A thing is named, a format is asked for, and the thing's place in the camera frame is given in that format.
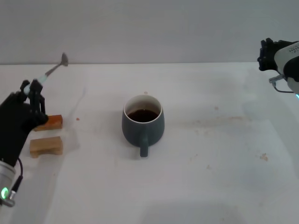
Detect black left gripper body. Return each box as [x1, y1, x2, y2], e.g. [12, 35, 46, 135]
[0, 91, 49, 167]

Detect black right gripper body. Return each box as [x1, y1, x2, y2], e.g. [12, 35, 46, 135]
[265, 40, 299, 73]

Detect blue handled metal spoon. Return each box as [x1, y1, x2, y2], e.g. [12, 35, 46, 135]
[22, 53, 69, 95]

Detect dark grey ceramic coffee cup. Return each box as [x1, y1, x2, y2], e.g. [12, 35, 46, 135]
[121, 94, 165, 158]

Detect reddish brown wooden block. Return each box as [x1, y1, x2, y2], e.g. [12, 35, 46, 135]
[34, 114, 63, 132]

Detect light wooden block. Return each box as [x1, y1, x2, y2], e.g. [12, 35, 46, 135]
[29, 136, 64, 159]

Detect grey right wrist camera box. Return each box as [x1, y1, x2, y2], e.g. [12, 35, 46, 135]
[274, 41, 299, 83]

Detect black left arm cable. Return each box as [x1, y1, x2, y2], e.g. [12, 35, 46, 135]
[8, 157, 24, 207]

